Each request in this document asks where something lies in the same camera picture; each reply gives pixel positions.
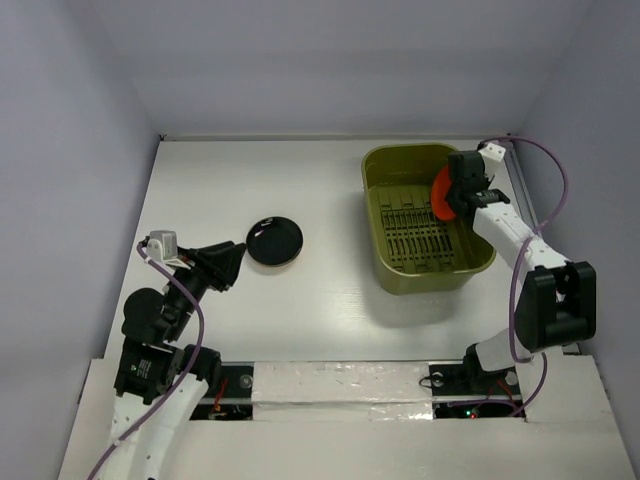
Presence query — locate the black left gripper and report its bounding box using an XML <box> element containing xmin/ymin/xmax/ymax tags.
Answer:
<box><xmin>165</xmin><ymin>238</ymin><xmax>246</xmax><ymax>337</ymax></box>

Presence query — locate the left arm base electronics bay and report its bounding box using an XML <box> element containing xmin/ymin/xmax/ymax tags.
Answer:
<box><xmin>190</xmin><ymin>362</ymin><xmax>254</xmax><ymax>421</ymax></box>

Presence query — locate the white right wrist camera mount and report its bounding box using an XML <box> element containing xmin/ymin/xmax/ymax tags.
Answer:
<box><xmin>477</xmin><ymin>142</ymin><xmax>506</xmax><ymax>178</ymax></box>

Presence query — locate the right arm base electronics bay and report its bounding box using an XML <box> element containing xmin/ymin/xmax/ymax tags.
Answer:
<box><xmin>418</xmin><ymin>363</ymin><xmax>523</xmax><ymax>420</ymax></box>

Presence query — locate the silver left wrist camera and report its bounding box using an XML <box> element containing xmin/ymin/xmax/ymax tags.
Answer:
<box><xmin>140</xmin><ymin>230</ymin><xmax>183</xmax><ymax>266</ymax></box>

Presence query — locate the blue floral dark-rimmed plate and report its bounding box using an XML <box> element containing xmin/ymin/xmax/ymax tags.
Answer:
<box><xmin>252</xmin><ymin>260</ymin><xmax>294</xmax><ymax>274</ymax></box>

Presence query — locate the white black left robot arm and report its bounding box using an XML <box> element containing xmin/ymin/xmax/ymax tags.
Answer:
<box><xmin>90</xmin><ymin>230</ymin><xmax>246</xmax><ymax>479</ymax></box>

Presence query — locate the olive green dish rack tub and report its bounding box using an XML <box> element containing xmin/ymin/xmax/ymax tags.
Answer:
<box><xmin>361</xmin><ymin>143</ymin><xmax>496</xmax><ymax>295</ymax></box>

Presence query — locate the plain black plate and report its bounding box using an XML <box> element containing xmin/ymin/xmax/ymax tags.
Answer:
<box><xmin>245</xmin><ymin>216</ymin><xmax>304</xmax><ymax>265</ymax></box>

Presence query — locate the orange rimmed black plate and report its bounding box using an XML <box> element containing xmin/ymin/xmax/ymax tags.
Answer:
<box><xmin>430</xmin><ymin>166</ymin><xmax>456</xmax><ymax>222</ymax></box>

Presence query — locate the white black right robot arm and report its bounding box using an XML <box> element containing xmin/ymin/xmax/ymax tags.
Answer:
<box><xmin>431</xmin><ymin>143</ymin><xmax>597</xmax><ymax>392</ymax></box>

